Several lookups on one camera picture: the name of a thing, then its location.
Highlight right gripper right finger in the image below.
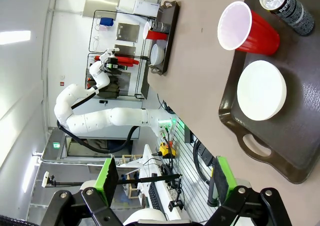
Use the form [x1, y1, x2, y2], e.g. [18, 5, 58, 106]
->
[204, 155, 292, 226]

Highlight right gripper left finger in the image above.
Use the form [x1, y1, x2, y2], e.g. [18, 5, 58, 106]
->
[41, 157, 124, 226]

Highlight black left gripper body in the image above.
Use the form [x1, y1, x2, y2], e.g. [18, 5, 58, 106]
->
[106, 57, 119, 71]

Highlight bluish white bowl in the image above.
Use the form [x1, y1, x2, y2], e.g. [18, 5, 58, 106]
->
[149, 43, 166, 66]

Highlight red plastic cup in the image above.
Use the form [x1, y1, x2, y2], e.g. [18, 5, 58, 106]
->
[216, 0, 281, 56]
[142, 20, 168, 41]

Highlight black Pepsi can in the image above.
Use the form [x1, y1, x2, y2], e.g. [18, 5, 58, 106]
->
[149, 20, 171, 34]
[259, 0, 315, 36]

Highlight cream white bowl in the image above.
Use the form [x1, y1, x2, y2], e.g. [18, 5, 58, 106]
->
[236, 60, 288, 122]

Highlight red cylinders on rack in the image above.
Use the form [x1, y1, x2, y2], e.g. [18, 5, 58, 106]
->
[116, 56, 140, 67]

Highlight black boom pole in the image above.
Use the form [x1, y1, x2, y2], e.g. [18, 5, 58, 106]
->
[48, 173, 183, 188]

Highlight blue box on rack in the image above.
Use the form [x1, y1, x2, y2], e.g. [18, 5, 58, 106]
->
[99, 17, 115, 27]

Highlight black computer keyboard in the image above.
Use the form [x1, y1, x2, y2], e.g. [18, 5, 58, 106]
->
[147, 182, 164, 212]

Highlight yellow emergency stop box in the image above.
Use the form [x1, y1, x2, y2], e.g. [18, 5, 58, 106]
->
[158, 141, 176, 160]

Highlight brown plastic serving tray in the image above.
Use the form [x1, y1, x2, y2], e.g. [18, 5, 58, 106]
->
[217, 0, 320, 185]
[149, 0, 181, 76]

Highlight black wire rack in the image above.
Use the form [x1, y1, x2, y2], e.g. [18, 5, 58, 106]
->
[86, 9, 151, 100]

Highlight black left arm hose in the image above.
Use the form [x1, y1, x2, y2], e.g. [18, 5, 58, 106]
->
[56, 85, 140, 154]

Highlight grey metal wall panel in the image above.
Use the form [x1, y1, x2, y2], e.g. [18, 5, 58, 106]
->
[82, 0, 121, 20]

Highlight small white camera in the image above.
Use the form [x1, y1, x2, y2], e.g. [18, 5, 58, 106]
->
[41, 171, 50, 188]

